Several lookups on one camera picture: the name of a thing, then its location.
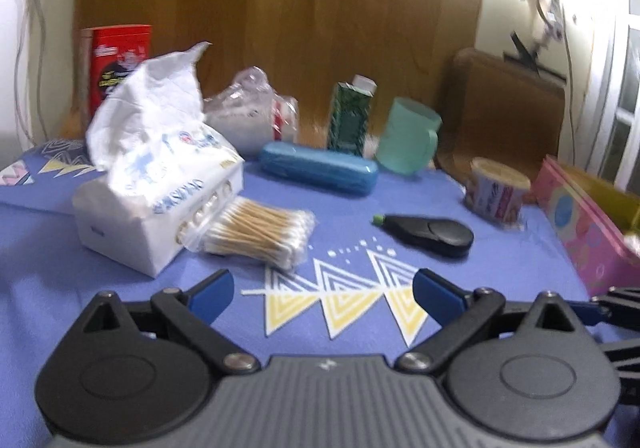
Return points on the brown chair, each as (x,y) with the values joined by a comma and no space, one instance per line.
(500,108)

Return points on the white soft tissue pack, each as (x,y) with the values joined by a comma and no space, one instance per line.
(130,218)

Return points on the bag of cotton swabs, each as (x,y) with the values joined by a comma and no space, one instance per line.
(255,233)

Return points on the small white paper cup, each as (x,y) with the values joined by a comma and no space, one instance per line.
(495,198)

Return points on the white window frame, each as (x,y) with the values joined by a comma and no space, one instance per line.
(622,93)

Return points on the black wall bracket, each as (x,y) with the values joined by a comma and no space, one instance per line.
(522,50)

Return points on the blue oblong case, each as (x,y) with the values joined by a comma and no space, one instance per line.
(320,168)

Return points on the green drink carton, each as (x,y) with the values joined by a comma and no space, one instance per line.
(350,123)

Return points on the red cardboard box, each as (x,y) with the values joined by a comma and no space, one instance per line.
(117,53)

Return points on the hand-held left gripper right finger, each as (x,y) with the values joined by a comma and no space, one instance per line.
(435,295)

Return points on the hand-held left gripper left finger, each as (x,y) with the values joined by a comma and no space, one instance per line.
(212,293)

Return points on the pink tin box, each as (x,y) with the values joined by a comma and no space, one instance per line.
(580,233)

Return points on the clear plastic bag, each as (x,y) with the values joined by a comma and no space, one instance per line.
(240,123)

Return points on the blue printed tablecloth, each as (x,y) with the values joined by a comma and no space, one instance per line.
(350,243)

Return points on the wooden board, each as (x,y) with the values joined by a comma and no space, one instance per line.
(300,3)

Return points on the black correction tape dispenser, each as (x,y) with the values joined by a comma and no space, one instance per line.
(430,233)

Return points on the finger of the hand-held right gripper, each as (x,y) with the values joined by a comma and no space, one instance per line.
(625,357)
(620,305)

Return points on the teal plastic cup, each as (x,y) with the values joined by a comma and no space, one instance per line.
(405,143)

